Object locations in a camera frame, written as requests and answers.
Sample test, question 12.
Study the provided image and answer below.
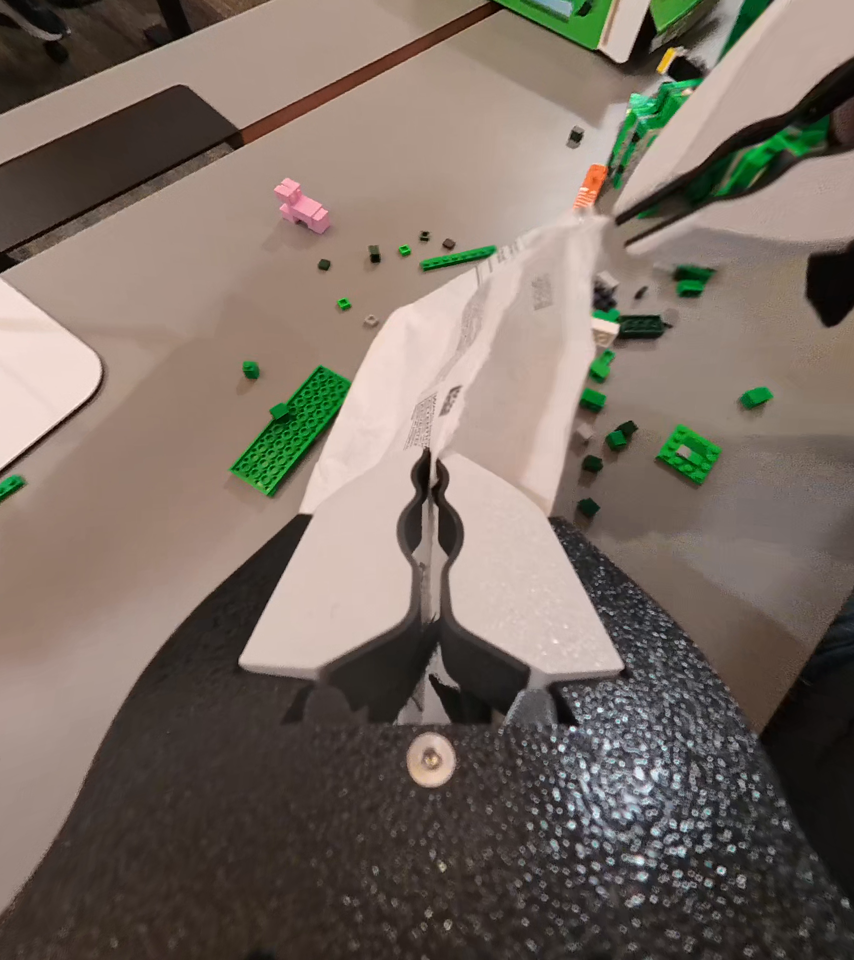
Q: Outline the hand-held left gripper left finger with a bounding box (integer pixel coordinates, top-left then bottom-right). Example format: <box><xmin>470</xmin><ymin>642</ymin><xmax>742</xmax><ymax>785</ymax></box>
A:
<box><xmin>236</xmin><ymin>448</ymin><xmax>431</xmax><ymax>724</ymax></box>

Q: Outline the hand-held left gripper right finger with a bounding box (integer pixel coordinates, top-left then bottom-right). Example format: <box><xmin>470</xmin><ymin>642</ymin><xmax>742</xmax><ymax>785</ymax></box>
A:
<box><xmin>434</xmin><ymin>454</ymin><xmax>626</xmax><ymax>724</ymax></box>

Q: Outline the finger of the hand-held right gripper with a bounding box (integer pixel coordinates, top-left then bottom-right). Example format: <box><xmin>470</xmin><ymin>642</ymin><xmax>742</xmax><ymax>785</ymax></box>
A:
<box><xmin>613</xmin><ymin>0</ymin><xmax>854</xmax><ymax>226</ymax></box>
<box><xmin>624</xmin><ymin>126</ymin><xmax>854</xmax><ymax>258</ymax></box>

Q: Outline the white paper bag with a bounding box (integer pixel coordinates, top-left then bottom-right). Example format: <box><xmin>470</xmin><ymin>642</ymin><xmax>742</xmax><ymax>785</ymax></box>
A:
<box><xmin>298</xmin><ymin>213</ymin><xmax>619</xmax><ymax>519</ymax></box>

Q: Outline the pink pig figure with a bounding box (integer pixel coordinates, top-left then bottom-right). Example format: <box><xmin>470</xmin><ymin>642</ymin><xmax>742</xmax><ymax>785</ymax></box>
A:
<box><xmin>274</xmin><ymin>177</ymin><xmax>332</xmax><ymax>235</ymax></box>

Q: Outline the grey adjoining desk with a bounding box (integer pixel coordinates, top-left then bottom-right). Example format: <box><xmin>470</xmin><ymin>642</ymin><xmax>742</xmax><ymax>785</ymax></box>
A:
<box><xmin>0</xmin><ymin>0</ymin><xmax>495</xmax><ymax>189</ymax></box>

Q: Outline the black desk pad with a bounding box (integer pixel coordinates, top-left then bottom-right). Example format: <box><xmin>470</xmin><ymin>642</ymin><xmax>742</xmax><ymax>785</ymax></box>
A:
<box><xmin>0</xmin><ymin>84</ymin><xmax>240</xmax><ymax>267</ymax></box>

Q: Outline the green brick model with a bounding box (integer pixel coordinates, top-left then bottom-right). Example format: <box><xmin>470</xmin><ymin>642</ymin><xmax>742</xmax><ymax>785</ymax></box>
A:
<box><xmin>607</xmin><ymin>75</ymin><xmax>833</xmax><ymax>204</ymax></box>

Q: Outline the large green studded plate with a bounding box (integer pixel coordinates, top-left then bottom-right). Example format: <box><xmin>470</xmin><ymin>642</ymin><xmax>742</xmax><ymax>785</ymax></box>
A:
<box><xmin>230</xmin><ymin>365</ymin><xmax>353</xmax><ymax>498</ymax></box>

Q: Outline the green toy box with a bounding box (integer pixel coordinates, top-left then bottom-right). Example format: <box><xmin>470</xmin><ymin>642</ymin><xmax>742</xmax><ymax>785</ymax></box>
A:
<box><xmin>498</xmin><ymin>0</ymin><xmax>720</xmax><ymax>65</ymax></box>

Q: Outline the orange brick separator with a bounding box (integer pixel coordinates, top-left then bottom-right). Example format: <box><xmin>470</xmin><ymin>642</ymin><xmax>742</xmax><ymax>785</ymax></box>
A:
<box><xmin>573</xmin><ymin>165</ymin><xmax>609</xmax><ymax>211</ymax></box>

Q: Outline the person's leg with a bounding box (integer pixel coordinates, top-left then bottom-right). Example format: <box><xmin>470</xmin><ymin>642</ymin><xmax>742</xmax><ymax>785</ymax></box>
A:
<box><xmin>760</xmin><ymin>558</ymin><xmax>854</xmax><ymax>946</ymax></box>

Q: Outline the white booklet stand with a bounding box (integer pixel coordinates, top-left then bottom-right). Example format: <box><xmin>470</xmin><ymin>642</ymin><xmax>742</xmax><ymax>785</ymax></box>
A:
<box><xmin>0</xmin><ymin>267</ymin><xmax>104</xmax><ymax>511</ymax></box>

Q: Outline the green square frame plate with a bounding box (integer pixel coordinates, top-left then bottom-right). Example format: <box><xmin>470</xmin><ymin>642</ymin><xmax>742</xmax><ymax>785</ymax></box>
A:
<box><xmin>655</xmin><ymin>423</ymin><xmax>722</xmax><ymax>485</ymax></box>

